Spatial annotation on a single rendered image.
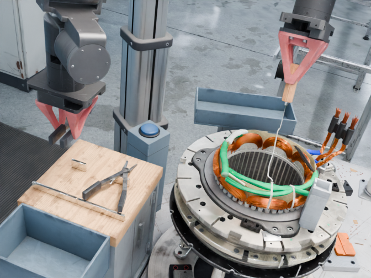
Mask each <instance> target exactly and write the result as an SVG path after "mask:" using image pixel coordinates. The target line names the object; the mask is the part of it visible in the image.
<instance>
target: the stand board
mask: <svg viewBox="0 0 371 278"><path fill-rule="evenodd" d="M71 159H75V160H78V161H81V162H84V163H86V164H87V171H86V172H83V171H81V170H78V169H75V168H72V165H71ZM126 161H128V164H127V168H129V169H130V168H131V167H132V166H134V165H135V164H137V166H136V167H135V168H134V169H133V170H132V171H131V172H130V173H128V178H130V186H129V187H127V196H126V200H125V204H124V208H123V211H122V212H120V213H122V214H124V215H125V221H124V222H122V221H120V220H116V219H114V218H111V217H109V216H106V215H103V214H101V213H98V212H95V211H93V210H90V209H88V208H85V207H82V206H80V205H77V204H74V203H71V202H69V201H66V200H63V199H61V198H58V197H56V196H53V195H50V194H47V193H45V192H42V191H40V190H36V189H34V188H33V186H31V187H30V188H29V189H28V190H27V191H26V192H25V193H24V194H23V195H22V196H21V197H20V198H19V199H18V200H17V202H18V206H19V205H20V204H21V203H24V204H27V205H29V206H32V207H35V208H37V209H40V210H43V211H45V212H48V213H50V214H53V215H55V216H58V217H61V218H64V219H66V220H69V221H71V222H74V223H76V224H79V225H81V226H84V227H87V228H90V229H92V230H94V231H97V232H100V233H103V234H105V235H108V236H110V245H111V246H113V247H117V245H118V244H119V242H120V241H121V239H122V237H123V236H124V234H125V233H126V231H127V230H128V228H129V227H130V225H131V224H132V222H133V220H134V219H135V217H136V216H137V214H138V213H139V211H140V210H141V208H142V207H143V205H144V203H145V202H146V200H147V199H148V197H149V196H150V194H151V193H152V191H153V189H154V188H155V186H156V185H157V183H158V182H159V180H160V179H161V177H162V173H163V167H160V166H158V165H155V164H152V163H149V162H145V161H142V160H140V159H137V158H134V157H131V156H128V155H125V154H122V153H119V152H116V151H113V150H111V149H107V148H104V147H101V146H98V145H95V144H92V143H90V142H87V141H84V140H80V139H79V140H78V141H77V142H76V143H75V144H74V145H73V146H71V147H70V148H69V149H68V150H67V151H66V152H65V153H64V154H63V155H62V156H61V157H60V158H59V159H58V160H57V161H56V162H55V163H54V164H53V165H52V166H51V167H50V168H49V169H48V170H47V171H46V172H45V173H44V174H43V175H42V176H41V177H40V178H39V179H38V180H37V181H36V182H38V183H40V184H44V185H46V186H49V187H51V188H54V189H57V190H59V191H63V192H65V193H68V194H70V195H73V196H76V197H78V198H81V199H83V198H82V191H84V190H86V189H87V188H88V187H90V186H91V185H93V184H94V183H95V182H97V181H101V180H103V179H105V178H107V177H109V176H111V175H113V174H115V173H117V172H119V171H121V170H122V168H123V166H124V164H125V162H126ZM122 190H123V186H122V185H120V184H117V183H115V182H114V181H113V182H112V184H110V183H107V184H105V185H104V186H102V188H101V189H100V190H98V191H97V192H96V193H94V194H93V195H92V196H90V197H89V198H88V199H86V200H87V201H89V202H92V203H95V204H97V205H100V206H103V207H106V208H108V209H111V210H114V211H116V212H117V211H118V203H119V200H120V196H121V193H122Z"/></svg>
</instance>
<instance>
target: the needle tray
mask: <svg viewBox="0 0 371 278"><path fill-rule="evenodd" d="M284 109H285V113H284ZM283 113H284V117H283ZM282 117H283V121H282ZM281 122H282V125H281ZM296 123H297V119H296V116H295V112H294V109H293V106H292V103H289V104H288V106H286V108H285V105H284V101H282V97H274V96H269V95H260V94H252V93H243V92H234V91H229V90H220V89H211V88H203V87H197V89H196V94H195V100H194V124H198V125H208V126H217V127H218V131H217V132H221V131H230V130H240V129H243V130H258V131H267V132H268V133H277V131H278V129H279V131H278V134H282V135H291V136H292V135H293V133H294V130H295V127H296ZM280 125H281V128H280Z"/></svg>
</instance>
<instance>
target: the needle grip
mask: <svg viewBox="0 0 371 278"><path fill-rule="evenodd" d="M298 67H299V65H298V64H294V63H292V64H290V73H291V74H294V72H295V71H296V69H297V68H298ZM297 83H298V80H297V81H296V82H295V84H293V85H292V84H288V83H286V84H285V88H284V93H283V97H282V101H285V102H289V103H291V102H293V98H294V94H295V90H296V85H297Z"/></svg>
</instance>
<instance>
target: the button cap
mask: <svg viewBox="0 0 371 278"><path fill-rule="evenodd" d="M141 132H142V133H143V134H144V135H149V136H152V135H156V134H157V133H158V127H157V126H156V125H154V124H150V123H148V124H143V125H142V126H141Z"/></svg>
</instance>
